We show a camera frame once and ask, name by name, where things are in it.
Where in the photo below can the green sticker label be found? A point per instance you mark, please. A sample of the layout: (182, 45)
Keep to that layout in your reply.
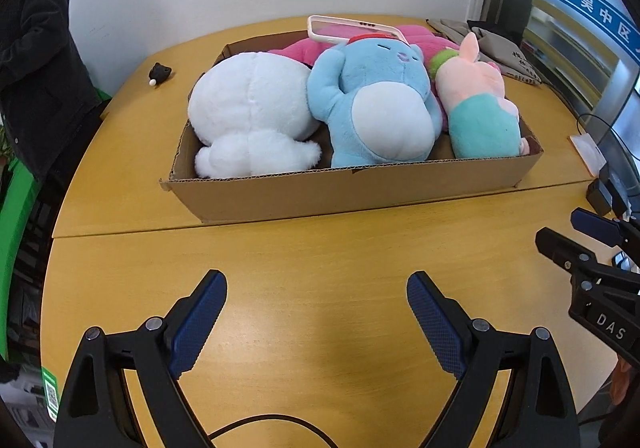
(50, 393)

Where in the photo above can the green cloth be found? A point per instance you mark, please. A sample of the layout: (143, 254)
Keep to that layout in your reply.
(15, 228)

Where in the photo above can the grey cloth bag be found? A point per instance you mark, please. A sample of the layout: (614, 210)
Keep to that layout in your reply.
(510, 53)

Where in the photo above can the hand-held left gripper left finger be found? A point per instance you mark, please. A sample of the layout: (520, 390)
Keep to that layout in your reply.
(197, 323)

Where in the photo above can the small black toy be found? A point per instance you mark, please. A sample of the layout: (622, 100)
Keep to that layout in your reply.
(161, 71)

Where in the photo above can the pink pig plush toy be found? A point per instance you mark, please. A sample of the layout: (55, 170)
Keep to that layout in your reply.
(480, 128)

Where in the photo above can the cardboard box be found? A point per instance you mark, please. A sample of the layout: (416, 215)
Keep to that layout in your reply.
(325, 193)

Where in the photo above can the blue plush bear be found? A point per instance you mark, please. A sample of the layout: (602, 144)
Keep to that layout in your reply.
(380, 128)

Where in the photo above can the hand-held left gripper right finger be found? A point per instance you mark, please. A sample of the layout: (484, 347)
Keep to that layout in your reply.
(435, 323)

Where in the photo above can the white plush toy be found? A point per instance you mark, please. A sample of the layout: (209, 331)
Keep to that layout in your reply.
(240, 103)

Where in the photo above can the cream phone case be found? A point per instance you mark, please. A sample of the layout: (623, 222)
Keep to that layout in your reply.
(315, 28)

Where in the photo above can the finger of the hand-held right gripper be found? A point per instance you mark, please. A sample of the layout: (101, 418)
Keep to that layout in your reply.
(592, 225)
(562, 250)

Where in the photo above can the black power adapter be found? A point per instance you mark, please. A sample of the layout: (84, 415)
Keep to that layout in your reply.
(600, 195)

